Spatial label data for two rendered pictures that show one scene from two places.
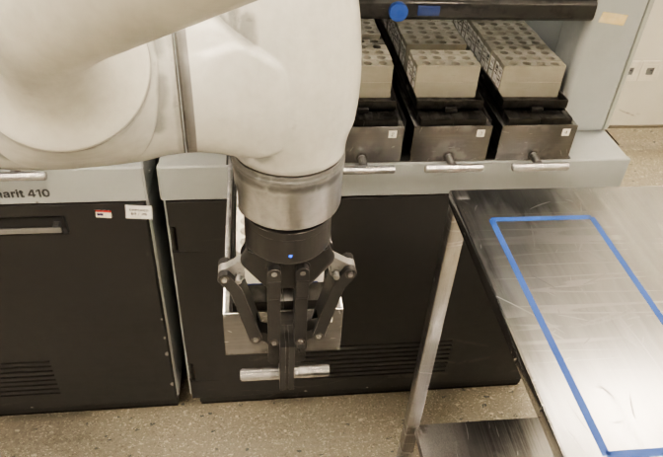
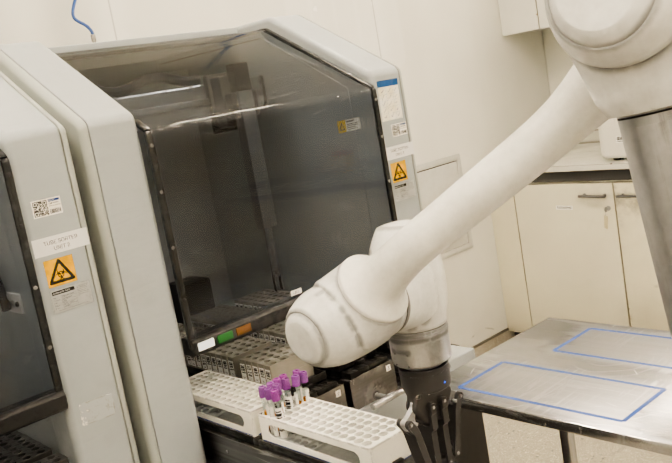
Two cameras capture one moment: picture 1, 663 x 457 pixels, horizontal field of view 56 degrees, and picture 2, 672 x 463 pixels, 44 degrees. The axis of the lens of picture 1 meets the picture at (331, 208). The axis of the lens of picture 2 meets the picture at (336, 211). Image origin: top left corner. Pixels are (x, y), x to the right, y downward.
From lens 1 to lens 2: 0.91 m
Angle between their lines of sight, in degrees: 41
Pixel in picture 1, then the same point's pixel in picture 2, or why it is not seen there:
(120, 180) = not seen: outside the picture
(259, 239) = (427, 379)
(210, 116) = (414, 300)
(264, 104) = (429, 286)
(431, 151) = (365, 396)
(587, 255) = (522, 374)
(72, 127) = (400, 305)
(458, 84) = not seen: hidden behind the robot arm
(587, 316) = (554, 391)
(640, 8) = not seen: hidden behind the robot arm
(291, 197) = (441, 339)
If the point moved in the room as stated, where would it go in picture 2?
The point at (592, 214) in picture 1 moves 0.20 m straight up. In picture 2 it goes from (502, 360) to (487, 265)
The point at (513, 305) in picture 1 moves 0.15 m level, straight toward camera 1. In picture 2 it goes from (518, 406) to (557, 439)
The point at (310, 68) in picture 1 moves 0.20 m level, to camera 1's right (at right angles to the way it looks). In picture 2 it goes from (437, 265) to (535, 231)
